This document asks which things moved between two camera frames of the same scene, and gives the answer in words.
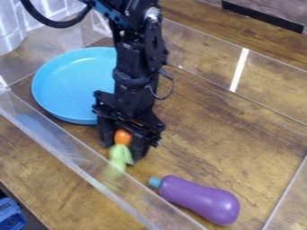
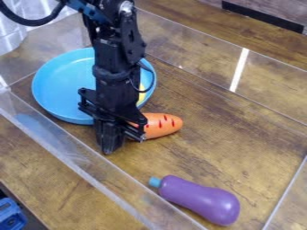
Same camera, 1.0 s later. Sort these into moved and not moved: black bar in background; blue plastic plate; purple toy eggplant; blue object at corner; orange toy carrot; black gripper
Moved: black gripper; orange toy carrot
Not moved: blue object at corner; blue plastic plate; purple toy eggplant; black bar in background
